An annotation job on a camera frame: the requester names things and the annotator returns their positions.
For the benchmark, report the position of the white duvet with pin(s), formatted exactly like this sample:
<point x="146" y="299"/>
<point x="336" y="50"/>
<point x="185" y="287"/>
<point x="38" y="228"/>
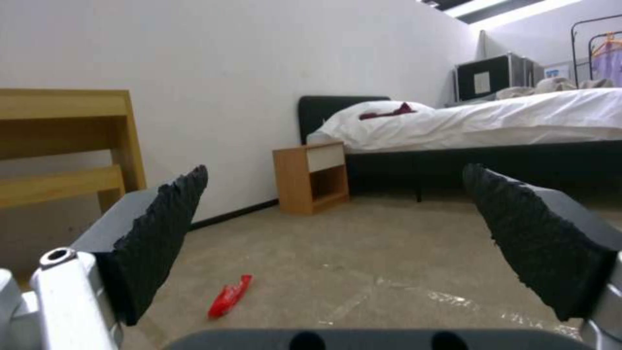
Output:
<point x="510" y="116"/>

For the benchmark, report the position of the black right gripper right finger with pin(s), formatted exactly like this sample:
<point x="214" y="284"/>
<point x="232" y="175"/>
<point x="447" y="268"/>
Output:
<point x="525" y="233"/>

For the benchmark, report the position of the lilac hanging garment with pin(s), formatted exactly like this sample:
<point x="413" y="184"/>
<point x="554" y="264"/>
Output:
<point x="607" y="62"/>

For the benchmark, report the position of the clear plastic wrap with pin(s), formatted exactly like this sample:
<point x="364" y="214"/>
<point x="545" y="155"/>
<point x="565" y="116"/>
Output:
<point x="466" y="310"/>

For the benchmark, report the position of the dark upholstered bed frame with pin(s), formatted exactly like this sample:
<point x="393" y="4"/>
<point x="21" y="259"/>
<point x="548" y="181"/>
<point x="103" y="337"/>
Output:
<point x="437" y="160"/>

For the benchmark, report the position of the black clothes rack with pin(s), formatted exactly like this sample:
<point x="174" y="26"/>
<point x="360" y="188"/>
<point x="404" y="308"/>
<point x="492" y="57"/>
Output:
<point x="595" y="43"/>

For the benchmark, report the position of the black metal-edged flight case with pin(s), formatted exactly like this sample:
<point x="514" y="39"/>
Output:
<point x="495" y="76"/>

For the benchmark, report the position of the light wooden desk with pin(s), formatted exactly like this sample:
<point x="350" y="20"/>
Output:
<point x="63" y="153"/>

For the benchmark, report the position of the crumpled beige clothes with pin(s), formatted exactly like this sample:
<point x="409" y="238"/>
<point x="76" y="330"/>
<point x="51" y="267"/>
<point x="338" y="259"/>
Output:
<point x="559" y="85"/>

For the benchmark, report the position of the wooden bedside table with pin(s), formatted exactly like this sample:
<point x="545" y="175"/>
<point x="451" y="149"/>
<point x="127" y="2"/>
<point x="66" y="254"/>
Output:
<point x="311" y="176"/>

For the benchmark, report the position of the white pillow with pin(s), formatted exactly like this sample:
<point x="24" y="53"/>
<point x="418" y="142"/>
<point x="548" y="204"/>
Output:
<point x="374" y="122"/>

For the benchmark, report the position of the red snack wrapper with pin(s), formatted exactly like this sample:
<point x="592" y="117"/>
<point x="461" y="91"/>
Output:
<point x="231" y="296"/>

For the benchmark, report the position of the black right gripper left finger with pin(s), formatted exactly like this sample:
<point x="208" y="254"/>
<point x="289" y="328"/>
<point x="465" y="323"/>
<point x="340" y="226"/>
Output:
<point x="146" y="233"/>

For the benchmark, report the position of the dark red cloth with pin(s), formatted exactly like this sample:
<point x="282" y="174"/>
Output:
<point x="389" y="111"/>

